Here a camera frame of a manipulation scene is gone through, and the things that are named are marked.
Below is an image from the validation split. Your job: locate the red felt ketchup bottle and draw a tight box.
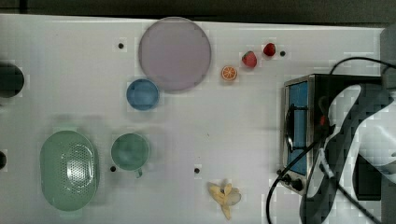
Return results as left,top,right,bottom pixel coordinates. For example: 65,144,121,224
319,115,327,126

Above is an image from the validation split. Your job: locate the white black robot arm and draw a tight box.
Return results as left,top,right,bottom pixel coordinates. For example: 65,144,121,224
300,84,395,224

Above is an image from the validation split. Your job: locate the toy orange half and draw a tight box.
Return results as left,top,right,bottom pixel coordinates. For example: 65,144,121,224
220,65,238,81

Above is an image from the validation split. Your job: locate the blue cup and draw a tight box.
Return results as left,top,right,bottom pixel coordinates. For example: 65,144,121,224
126,78,160,111

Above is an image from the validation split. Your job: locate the large lavender plate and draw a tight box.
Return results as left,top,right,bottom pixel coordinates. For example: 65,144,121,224
138,17,211,91

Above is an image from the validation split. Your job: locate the toy strawberry with leaves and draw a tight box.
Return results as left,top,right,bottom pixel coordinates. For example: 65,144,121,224
242,50,257,68

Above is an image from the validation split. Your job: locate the peeled toy banana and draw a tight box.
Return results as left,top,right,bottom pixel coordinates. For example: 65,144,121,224
208,183,242,220

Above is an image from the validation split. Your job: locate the small red toy strawberry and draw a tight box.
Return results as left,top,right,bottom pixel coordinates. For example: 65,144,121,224
263,43,276,57

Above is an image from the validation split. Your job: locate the green perforated colander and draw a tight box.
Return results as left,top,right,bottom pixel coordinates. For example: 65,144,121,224
39,130,99,212

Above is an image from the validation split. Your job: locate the large black pan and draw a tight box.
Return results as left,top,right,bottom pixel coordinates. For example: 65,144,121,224
0,63,24,98

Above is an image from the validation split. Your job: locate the small black pot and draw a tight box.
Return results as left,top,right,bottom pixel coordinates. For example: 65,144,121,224
0,151,7,170

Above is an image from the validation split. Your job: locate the green mug with handle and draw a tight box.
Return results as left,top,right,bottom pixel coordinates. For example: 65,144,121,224
110,133,150,178

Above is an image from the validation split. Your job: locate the black cable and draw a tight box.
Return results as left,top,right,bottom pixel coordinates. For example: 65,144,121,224
265,56,396,224

